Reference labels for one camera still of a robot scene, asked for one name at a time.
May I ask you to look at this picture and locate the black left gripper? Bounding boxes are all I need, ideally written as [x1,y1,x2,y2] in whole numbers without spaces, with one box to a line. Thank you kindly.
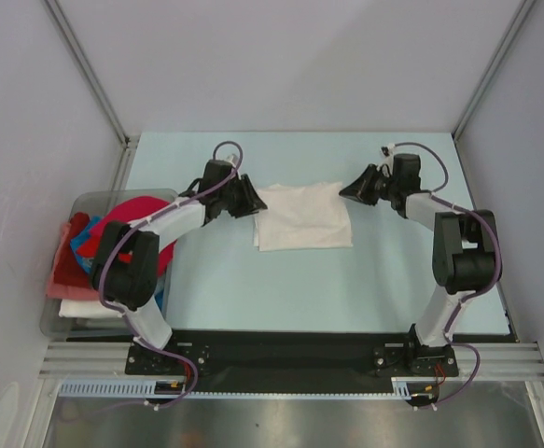
[218,175,266,219]

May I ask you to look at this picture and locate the white t-shirt with red print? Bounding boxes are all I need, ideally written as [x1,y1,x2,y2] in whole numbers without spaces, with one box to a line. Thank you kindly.
[254,182,353,252]

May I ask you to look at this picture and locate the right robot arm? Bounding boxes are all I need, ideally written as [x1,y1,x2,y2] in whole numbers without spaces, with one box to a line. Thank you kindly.
[340,150,502,377]

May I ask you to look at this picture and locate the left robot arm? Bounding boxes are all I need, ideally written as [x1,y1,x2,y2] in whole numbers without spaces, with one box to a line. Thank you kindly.
[90,159,267,373]

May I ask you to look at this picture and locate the magenta t-shirt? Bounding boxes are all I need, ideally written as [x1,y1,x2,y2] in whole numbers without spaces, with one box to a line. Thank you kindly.
[91,195,175,276]

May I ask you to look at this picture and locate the blue t-shirt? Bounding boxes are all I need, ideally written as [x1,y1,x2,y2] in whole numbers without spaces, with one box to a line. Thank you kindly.
[71,216,166,310]

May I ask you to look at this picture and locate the dark red folded t-shirt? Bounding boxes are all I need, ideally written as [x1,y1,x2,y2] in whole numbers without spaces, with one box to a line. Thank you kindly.
[54,213,90,287]

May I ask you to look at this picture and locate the white folded t-shirt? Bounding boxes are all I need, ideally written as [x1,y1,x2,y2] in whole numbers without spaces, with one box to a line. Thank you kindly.
[59,300,121,319]

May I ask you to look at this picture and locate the pink folded t-shirt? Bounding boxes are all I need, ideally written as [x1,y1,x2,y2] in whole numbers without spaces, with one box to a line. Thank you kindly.
[45,223,98,301]

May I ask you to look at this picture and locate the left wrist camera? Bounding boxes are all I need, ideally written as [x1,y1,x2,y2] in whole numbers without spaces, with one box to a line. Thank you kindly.
[224,154,240,167]

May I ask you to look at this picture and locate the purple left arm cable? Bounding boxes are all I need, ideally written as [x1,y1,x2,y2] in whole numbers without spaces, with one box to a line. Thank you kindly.
[59,141,245,412]

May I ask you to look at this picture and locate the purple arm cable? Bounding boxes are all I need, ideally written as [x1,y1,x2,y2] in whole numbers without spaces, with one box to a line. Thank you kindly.
[59,141,245,412]
[390,142,504,412]

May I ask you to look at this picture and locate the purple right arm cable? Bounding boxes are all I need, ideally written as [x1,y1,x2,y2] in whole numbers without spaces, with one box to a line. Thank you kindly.
[390,142,504,412]

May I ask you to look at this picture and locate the left aluminium frame post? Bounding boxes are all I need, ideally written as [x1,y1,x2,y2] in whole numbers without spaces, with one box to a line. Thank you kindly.
[41,0,140,190]

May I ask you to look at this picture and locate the aluminium frame post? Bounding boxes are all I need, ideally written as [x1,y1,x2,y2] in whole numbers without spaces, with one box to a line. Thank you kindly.
[41,0,140,190]
[451,0,539,144]

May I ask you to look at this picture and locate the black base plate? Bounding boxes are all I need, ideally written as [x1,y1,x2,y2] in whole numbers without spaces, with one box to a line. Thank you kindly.
[125,330,459,392]

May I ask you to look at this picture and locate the white slotted cable duct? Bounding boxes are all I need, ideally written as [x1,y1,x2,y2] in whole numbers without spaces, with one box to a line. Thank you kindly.
[58,378,437,400]

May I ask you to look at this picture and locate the right aluminium frame post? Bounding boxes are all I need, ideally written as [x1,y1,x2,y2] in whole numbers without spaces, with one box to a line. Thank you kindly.
[451,0,539,144]

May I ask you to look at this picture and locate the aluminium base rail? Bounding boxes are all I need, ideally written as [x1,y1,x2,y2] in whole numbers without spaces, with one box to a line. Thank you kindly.
[37,340,544,448]

